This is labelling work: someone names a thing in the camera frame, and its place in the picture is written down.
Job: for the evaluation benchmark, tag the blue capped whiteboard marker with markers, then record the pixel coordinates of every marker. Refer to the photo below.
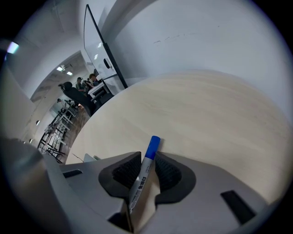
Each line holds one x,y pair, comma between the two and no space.
144,169

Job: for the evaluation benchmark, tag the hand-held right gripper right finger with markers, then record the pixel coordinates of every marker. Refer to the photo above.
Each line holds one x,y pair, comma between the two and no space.
201,189

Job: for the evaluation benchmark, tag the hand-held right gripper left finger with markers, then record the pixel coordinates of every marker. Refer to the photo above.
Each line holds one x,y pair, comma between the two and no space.
96,182

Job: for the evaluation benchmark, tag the light wooden desk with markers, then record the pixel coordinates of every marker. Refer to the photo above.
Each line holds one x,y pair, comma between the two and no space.
183,118

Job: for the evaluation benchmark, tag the black office chair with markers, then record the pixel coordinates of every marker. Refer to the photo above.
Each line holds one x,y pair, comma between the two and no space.
76,94

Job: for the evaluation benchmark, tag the white desk with drawer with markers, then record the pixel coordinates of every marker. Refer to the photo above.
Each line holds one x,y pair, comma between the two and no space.
99,91

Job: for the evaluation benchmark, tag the black framed whiteboard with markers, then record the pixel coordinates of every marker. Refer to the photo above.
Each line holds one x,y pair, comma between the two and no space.
98,52

